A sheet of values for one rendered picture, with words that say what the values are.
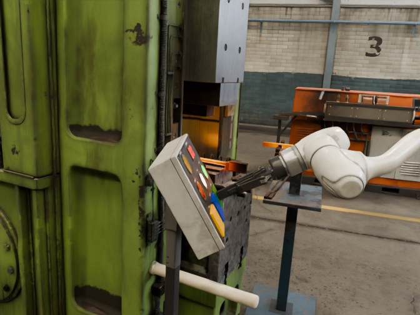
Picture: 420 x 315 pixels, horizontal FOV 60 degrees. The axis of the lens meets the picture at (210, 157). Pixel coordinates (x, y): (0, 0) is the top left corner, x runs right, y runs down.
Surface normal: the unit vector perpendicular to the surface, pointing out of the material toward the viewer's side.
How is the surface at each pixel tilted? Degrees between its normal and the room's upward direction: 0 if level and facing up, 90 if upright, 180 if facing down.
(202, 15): 90
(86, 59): 89
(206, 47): 90
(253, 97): 90
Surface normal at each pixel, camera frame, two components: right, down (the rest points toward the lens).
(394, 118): -0.27, 0.21
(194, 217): -0.03, 0.23
